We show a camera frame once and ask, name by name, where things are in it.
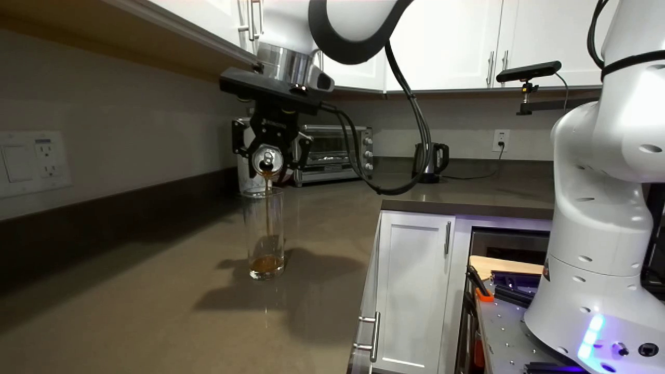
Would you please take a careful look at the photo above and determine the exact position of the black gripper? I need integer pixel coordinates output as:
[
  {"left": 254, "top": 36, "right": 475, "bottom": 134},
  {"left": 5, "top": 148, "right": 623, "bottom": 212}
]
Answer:
[{"left": 230, "top": 97, "right": 317, "bottom": 175}]

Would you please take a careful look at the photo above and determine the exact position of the white orange drink can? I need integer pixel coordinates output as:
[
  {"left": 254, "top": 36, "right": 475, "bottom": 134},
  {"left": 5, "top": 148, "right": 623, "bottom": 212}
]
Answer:
[{"left": 251, "top": 144, "right": 286, "bottom": 186}]

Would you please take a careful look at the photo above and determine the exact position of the small dark cup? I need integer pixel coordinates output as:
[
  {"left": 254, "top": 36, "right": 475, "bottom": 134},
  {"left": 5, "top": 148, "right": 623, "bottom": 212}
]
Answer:
[{"left": 250, "top": 168, "right": 286, "bottom": 276}]

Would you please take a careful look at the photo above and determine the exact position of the tall clear glass cup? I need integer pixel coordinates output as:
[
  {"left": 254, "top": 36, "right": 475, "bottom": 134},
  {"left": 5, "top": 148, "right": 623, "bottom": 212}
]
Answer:
[{"left": 242, "top": 196, "right": 289, "bottom": 282}]

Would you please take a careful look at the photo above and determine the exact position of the white paper towel roll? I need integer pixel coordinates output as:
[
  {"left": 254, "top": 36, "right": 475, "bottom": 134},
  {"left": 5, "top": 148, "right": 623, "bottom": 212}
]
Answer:
[{"left": 235, "top": 153, "right": 269, "bottom": 199}]

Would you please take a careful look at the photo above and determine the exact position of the silver toaster oven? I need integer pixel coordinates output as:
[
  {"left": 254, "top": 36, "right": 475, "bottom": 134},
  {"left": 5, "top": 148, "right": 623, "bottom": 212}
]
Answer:
[{"left": 293, "top": 123, "right": 378, "bottom": 186}]

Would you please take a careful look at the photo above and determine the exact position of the white upper cabinet door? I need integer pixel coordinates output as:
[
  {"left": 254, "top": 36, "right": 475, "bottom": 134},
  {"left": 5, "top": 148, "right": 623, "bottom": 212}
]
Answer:
[
  {"left": 382, "top": 0, "right": 505, "bottom": 93},
  {"left": 320, "top": 52, "right": 390, "bottom": 93},
  {"left": 498, "top": 0, "right": 612, "bottom": 92}
]

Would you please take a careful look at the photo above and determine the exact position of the white cabinet door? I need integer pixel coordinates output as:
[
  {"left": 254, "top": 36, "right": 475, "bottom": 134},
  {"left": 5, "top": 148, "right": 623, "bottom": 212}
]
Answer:
[
  {"left": 498, "top": 0, "right": 612, "bottom": 92},
  {"left": 382, "top": 0, "right": 505, "bottom": 93},
  {"left": 320, "top": 52, "right": 390, "bottom": 93},
  {"left": 372, "top": 207, "right": 460, "bottom": 374}
]

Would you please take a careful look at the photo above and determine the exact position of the long white upper cabinet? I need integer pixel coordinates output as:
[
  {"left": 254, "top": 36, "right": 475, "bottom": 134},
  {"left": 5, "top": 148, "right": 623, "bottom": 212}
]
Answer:
[{"left": 0, "top": 0, "right": 293, "bottom": 95}]

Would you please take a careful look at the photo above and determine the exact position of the steel electric kettle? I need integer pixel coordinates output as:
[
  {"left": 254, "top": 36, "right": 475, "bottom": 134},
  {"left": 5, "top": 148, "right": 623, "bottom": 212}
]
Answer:
[{"left": 409, "top": 139, "right": 454, "bottom": 185}]

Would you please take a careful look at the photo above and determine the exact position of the white lower cabinet door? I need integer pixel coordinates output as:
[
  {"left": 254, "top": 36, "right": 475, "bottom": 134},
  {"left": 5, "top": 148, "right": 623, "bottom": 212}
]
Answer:
[{"left": 372, "top": 207, "right": 460, "bottom": 374}]

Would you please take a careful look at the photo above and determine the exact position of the black orange bar clamp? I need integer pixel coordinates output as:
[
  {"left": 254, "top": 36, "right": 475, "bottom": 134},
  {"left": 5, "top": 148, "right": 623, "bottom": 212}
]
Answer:
[
  {"left": 469, "top": 313, "right": 488, "bottom": 374},
  {"left": 467, "top": 263, "right": 498, "bottom": 307}
]

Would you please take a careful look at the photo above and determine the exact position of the wooden table board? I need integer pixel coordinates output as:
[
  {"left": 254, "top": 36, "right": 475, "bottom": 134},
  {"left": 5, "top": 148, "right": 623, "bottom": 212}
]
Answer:
[{"left": 467, "top": 254, "right": 547, "bottom": 280}]

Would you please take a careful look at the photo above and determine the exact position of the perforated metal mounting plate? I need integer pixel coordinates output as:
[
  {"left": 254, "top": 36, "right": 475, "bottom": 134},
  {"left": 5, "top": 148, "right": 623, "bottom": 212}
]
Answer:
[{"left": 476, "top": 296, "right": 665, "bottom": 374}]

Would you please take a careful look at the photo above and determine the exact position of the black equipment box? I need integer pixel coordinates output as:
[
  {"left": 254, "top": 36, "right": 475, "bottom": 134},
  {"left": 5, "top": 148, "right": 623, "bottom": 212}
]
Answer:
[{"left": 640, "top": 180, "right": 665, "bottom": 305}]

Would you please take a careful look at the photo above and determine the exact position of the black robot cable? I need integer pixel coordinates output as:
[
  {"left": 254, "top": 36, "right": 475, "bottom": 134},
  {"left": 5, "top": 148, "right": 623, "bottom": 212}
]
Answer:
[{"left": 315, "top": 0, "right": 665, "bottom": 197}]

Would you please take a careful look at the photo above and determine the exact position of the white wall outlet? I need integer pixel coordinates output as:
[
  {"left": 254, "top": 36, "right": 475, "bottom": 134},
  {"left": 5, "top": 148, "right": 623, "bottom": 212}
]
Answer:
[{"left": 491, "top": 127, "right": 513, "bottom": 153}]

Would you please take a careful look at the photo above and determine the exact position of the black kettle cord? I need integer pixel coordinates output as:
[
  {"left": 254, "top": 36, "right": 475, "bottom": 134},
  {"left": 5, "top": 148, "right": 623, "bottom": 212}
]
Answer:
[{"left": 443, "top": 140, "right": 508, "bottom": 183}]

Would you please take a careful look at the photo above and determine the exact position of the white switch outlet plate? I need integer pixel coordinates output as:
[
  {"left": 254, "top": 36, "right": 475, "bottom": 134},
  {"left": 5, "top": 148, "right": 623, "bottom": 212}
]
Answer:
[{"left": 0, "top": 131, "right": 76, "bottom": 201}]

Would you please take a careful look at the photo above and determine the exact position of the black stereo camera on mount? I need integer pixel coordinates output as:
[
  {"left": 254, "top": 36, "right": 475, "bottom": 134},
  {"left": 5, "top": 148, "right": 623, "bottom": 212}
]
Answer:
[{"left": 494, "top": 58, "right": 565, "bottom": 118}]

